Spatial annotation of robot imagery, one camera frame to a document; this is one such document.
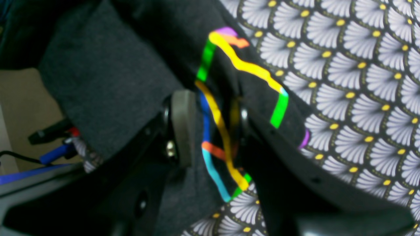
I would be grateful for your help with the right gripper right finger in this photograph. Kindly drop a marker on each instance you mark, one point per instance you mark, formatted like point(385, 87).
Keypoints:
point(244, 127)

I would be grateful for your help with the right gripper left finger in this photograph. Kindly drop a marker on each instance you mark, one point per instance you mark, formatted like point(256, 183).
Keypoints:
point(179, 127)

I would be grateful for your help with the dark grey T-shirt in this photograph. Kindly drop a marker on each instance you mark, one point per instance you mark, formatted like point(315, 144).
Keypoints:
point(122, 195)

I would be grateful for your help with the red and black clamp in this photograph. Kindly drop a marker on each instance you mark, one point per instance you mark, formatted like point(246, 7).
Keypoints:
point(55, 131)

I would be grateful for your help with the fan-patterned table cloth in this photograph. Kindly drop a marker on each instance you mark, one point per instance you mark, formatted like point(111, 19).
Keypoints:
point(353, 63)

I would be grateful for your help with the blue clamp handle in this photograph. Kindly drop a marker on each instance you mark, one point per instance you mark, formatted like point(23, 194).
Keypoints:
point(65, 150)

